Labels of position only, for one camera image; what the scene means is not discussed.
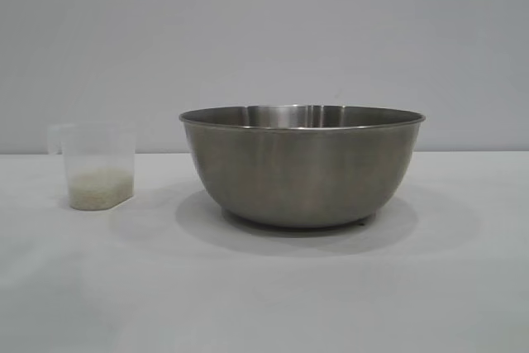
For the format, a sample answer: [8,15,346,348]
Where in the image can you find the clear plastic measuring cup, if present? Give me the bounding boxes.
[46,122,136,211]

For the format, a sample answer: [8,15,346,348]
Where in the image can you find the white rice grains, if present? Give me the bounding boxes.
[69,165,134,210]

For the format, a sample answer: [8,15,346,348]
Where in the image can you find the stainless steel mixing bowl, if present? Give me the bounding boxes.
[178,103,427,230]

